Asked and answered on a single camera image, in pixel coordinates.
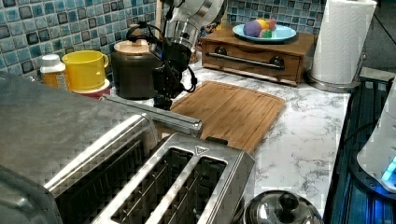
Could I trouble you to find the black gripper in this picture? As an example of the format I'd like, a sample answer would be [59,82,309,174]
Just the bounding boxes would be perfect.
[149,42,191,111]

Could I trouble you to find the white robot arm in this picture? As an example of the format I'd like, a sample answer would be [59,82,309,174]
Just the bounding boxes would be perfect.
[149,0,227,110]

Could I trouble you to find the silver toaster oven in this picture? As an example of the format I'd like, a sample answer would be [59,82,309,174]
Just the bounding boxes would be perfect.
[0,73,158,224]

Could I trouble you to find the dark canister with wooden lid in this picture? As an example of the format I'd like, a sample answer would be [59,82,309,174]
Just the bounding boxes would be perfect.
[111,39,161,100]

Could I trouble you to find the silver two-slot toaster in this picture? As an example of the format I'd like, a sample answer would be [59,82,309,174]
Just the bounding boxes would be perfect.
[92,133,254,224]

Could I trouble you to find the bamboo cutting board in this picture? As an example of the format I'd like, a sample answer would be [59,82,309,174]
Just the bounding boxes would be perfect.
[171,81,285,154]

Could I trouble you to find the yellow mug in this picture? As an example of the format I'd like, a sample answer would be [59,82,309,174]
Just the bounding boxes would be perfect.
[62,50,109,91]

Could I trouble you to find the orange spice bottle white cap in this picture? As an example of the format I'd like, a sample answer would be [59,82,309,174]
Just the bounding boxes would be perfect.
[40,54,68,91]

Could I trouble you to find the purple toy ball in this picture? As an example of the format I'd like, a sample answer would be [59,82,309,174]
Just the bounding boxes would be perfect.
[243,21,262,37]

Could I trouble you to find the green toy ball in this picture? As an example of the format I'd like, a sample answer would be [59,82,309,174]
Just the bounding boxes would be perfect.
[259,29,272,38]

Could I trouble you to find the wooden bread box drawer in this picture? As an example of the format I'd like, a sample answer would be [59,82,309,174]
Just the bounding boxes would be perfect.
[202,26,315,87]

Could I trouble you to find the yellow toy ball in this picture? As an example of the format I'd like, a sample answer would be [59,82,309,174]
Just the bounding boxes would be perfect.
[256,19,270,30]

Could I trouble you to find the pink toy ball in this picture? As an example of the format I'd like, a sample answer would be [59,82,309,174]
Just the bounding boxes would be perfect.
[266,19,276,31]

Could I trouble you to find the light blue plate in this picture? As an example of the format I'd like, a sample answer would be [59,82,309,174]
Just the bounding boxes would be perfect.
[233,24,297,43]

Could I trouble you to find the metal paper towel holder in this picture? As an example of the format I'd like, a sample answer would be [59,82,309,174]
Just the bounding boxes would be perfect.
[304,53,367,93]

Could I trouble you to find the steel pot lid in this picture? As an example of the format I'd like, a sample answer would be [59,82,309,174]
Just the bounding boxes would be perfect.
[243,189,324,224]

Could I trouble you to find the white paper towel roll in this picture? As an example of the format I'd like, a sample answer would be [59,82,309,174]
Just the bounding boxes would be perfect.
[311,0,376,84]

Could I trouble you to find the white blue-lit appliance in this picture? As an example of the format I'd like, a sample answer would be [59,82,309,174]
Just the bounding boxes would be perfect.
[352,78,396,200]

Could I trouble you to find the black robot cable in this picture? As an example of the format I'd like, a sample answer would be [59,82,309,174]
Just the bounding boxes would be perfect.
[125,20,198,93]

